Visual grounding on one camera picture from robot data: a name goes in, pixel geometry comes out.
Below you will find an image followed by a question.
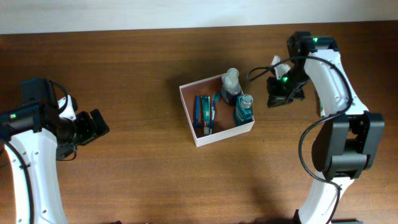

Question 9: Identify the blue Listerine mouthwash bottle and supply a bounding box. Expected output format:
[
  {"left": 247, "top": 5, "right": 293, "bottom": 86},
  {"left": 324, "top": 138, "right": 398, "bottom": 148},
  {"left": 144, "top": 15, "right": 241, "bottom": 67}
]
[{"left": 233, "top": 94, "right": 253, "bottom": 126}]

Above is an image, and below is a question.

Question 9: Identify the clear pump bottle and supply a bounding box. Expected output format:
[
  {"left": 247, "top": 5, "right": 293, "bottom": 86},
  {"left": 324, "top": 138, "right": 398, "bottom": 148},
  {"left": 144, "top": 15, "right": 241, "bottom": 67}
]
[{"left": 221, "top": 68, "right": 242, "bottom": 106}]

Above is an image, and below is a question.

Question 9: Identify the blue toothbrush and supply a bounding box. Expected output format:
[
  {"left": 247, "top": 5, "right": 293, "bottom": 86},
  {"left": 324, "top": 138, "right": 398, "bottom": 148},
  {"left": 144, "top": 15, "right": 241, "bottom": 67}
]
[{"left": 210, "top": 92, "right": 220, "bottom": 134}]

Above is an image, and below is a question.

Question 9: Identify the Colgate toothpaste tube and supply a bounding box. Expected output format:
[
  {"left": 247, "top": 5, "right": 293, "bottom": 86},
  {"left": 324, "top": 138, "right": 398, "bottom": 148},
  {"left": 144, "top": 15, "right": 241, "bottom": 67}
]
[{"left": 200, "top": 95, "right": 210, "bottom": 136}]

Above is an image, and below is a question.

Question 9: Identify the blue disposable razor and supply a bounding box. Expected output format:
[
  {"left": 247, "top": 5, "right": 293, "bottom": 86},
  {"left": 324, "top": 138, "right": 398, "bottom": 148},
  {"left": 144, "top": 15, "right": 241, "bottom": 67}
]
[{"left": 193, "top": 95, "right": 200, "bottom": 128}]

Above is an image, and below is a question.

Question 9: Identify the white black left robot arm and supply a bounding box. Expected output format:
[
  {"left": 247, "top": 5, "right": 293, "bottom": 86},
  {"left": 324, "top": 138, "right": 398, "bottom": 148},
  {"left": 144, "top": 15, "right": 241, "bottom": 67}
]
[{"left": 1, "top": 78, "right": 109, "bottom": 223}]

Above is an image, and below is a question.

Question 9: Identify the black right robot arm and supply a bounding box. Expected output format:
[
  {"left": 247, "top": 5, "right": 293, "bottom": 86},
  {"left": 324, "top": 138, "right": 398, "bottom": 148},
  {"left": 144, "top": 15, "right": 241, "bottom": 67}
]
[{"left": 267, "top": 31, "right": 384, "bottom": 223}]

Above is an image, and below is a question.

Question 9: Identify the white box, pink interior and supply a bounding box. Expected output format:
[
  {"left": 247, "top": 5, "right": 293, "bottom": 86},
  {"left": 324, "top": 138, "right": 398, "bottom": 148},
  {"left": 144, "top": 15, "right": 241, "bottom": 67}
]
[{"left": 179, "top": 75, "right": 255, "bottom": 147}]

